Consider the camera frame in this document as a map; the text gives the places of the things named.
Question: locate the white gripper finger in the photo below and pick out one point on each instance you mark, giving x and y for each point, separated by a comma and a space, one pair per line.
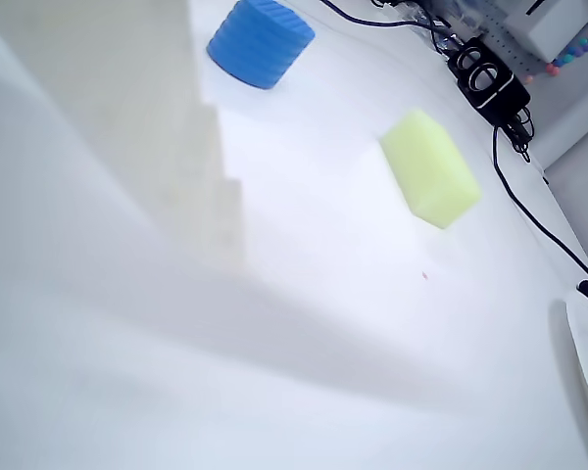
127, 98

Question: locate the yellow-green foam block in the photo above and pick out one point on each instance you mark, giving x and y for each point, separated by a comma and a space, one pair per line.
431, 166

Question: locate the blue ribbed foam cylinder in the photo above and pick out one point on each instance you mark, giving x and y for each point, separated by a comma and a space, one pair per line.
259, 44

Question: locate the black speaker box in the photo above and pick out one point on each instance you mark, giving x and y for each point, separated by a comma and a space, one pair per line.
490, 80

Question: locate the white box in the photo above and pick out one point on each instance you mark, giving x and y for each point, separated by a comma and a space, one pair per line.
549, 27

